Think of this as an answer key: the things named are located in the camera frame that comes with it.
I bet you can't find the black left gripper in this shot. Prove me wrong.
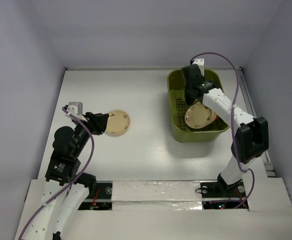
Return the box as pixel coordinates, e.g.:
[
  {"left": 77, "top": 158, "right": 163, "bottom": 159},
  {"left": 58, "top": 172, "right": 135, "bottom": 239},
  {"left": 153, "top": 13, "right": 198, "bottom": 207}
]
[{"left": 73, "top": 110, "right": 109, "bottom": 156}]

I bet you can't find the silver taped base panel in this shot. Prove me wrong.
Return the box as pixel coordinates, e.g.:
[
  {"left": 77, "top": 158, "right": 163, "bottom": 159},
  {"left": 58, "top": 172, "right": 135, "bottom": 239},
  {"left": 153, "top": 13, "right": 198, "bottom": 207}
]
[{"left": 111, "top": 180, "right": 203, "bottom": 211}]

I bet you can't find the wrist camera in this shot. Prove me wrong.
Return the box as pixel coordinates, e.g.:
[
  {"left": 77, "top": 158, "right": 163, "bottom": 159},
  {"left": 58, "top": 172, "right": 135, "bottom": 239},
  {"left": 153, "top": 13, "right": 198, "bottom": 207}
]
[
  {"left": 190, "top": 58, "right": 205, "bottom": 76},
  {"left": 63, "top": 101, "right": 83, "bottom": 118}
]

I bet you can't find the green dish rack tub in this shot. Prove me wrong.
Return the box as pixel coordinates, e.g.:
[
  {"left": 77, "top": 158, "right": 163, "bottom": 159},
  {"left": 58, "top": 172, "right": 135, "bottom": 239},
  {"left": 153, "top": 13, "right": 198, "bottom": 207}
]
[{"left": 167, "top": 69, "right": 229, "bottom": 143}]

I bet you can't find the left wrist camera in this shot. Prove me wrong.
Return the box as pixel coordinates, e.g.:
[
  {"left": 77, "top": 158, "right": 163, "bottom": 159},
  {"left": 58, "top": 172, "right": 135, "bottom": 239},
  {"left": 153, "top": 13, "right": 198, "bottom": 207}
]
[{"left": 63, "top": 101, "right": 83, "bottom": 118}]

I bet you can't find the beige plate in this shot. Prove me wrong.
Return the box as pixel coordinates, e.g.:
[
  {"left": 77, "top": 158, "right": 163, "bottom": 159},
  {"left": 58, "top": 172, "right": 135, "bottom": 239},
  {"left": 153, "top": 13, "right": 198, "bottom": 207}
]
[{"left": 105, "top": 109, "right": 131, "bottom": 137}]

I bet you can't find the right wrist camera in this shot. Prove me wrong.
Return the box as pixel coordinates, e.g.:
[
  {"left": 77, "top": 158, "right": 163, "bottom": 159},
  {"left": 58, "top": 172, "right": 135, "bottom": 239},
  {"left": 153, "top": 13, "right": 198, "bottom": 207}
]
[{"left": 190, "top": 58, "right": 205, "bottom": 76}]

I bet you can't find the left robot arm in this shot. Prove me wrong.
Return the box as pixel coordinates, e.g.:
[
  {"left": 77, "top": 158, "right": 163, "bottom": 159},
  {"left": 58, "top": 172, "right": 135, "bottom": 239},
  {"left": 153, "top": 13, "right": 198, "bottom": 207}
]
[{"left": 18, "top": 110, "right": 109, "bottom": 240}]

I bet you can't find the aluminium side rail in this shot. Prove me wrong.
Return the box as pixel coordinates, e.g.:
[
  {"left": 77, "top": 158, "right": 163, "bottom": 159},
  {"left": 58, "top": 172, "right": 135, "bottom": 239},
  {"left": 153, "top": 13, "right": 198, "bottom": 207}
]
[{"left": 238, "top": 68, "right": 277, "bottom": 178}]

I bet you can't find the cream floral plate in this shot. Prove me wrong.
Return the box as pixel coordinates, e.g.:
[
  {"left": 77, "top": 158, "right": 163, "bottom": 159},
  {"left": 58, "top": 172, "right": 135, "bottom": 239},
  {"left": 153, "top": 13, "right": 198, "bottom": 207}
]
[{"left": 184, "top": 102, "right": 217, "bottom": 129}]

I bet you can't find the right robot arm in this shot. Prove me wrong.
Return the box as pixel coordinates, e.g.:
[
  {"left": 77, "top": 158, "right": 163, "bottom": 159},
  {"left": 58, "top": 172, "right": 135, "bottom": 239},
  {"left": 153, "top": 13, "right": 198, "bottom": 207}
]
[{"left": 181, "top": 64, "right": 269, "bottom": 196}]

